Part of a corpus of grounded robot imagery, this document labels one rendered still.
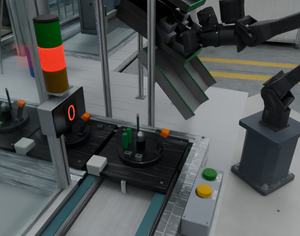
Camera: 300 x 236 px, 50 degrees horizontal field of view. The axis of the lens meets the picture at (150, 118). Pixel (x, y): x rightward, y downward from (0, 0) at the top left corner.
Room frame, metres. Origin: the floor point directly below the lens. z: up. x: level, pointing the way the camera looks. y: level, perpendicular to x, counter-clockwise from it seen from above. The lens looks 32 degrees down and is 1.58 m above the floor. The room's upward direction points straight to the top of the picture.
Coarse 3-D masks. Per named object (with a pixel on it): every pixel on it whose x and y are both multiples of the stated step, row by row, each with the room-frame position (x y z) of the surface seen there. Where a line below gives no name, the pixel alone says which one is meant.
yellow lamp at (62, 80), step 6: (48, 72) 0.62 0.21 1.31; (54, 72) 0.62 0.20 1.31; (60, 72) 0.62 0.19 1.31; (66, 72) 0.64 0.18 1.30; (48, 78) 0.62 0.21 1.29; (54, 78) 0.62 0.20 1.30; (60, 78) 0.62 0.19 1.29; (66, 78) 0.64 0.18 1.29; (48, 84) 0.62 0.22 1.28; (54, 84) 0.62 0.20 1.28; (60, 84) 0.62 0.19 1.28; (66, 84) 0.63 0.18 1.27; (48, 90) 0.62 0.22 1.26; (54, 90) 0.62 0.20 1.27; (60, 90) 0.62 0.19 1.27
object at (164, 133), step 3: (165, 129) 0.76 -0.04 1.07; (156, 132) 0.75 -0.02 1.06; (159, 132) 0.76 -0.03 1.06; (162, 132) 0.74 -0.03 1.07; (165, 132) 0.74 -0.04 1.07; (168, 132) 0.75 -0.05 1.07; (162, 135) 0.74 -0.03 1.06; (165, 135) 0.74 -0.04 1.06; (162, 138) 0.75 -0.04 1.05; (159, 141) 0.75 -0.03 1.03; (162, 141) 0.75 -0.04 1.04; (159, 144) 0.75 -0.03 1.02; (156, 147) 0.75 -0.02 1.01; (159, 147) 0.75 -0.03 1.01
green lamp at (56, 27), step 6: (36, 24) 0.62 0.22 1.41; (42, 24) 0.62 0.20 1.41; (48, 24) 0.62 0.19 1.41; (54, 24) 0.63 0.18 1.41; (36, 30) 0.62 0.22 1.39; (42, 30) 0.62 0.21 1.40; (48, 30) 0.62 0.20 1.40; (54, 30) 0.62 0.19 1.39; (60, 30) 0.65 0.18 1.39; (36, 36) 0.63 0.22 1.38; (42, 36) 0.62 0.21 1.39; (48, 36) 0.62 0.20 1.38; (54, 36) 0.62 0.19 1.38; (60, 36) 0.64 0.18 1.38; (42, 42) 0.62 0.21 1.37; (48, 42) 0.62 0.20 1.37; (54, 42) 0.62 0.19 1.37; (60, 42) 0.63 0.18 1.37
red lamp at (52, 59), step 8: (40, 48) 0.62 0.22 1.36; (48, 48) 0.62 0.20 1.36; (56, 48) 0.62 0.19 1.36; (40, 56) 0.62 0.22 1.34; (48, 56) 0.62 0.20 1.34; (56, 56) 0.62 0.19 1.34; (64, 56) 0.65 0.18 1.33; (48, 64) 0.62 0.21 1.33; (56, 64) 0.62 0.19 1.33; (64, 64) 0.64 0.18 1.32
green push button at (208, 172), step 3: (207, 168) 0.71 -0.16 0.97; (210, 168) 0.71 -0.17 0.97; (204, 171) 0.69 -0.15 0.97; (207, 171) 0.69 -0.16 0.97; (210, 171) 0.69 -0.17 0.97; (213, 171) 0.69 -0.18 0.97; (216, 171) 0.69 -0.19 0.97; (204, 174) 0.68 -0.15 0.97; (207, 174) 0.68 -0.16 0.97; (210, 174) 0.68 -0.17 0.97; (213, 174) 0.68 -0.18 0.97; (216, 174) 0.68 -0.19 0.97; (204, 177) 0.68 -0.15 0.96; (207, 177) 0.67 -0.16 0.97; (210, 177) 0.67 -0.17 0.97; (213, 177) 0.67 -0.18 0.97
